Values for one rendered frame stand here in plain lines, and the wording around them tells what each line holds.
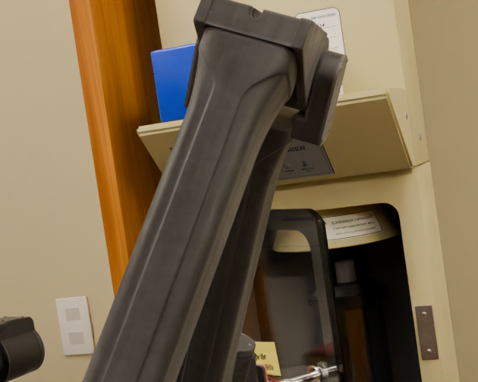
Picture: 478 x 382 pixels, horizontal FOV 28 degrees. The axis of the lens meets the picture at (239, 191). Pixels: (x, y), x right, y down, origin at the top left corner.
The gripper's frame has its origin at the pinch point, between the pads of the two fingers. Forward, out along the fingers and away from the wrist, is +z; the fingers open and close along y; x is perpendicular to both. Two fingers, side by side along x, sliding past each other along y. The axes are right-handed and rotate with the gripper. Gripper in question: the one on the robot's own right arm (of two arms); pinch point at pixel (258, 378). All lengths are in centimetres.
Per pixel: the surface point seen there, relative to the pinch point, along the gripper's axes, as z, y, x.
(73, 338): 60, -7, 60
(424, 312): 17.4, 2.5, -16.9
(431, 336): 17.4, -0.7, -17.3
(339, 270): 27.3, 7.2, -4.0
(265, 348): 6.2, 2.0, 0.9
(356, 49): 17.8, 36.6, -12.7
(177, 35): 17.9, 42.5, 11.1
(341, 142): 10.8, 25.4, -10.9
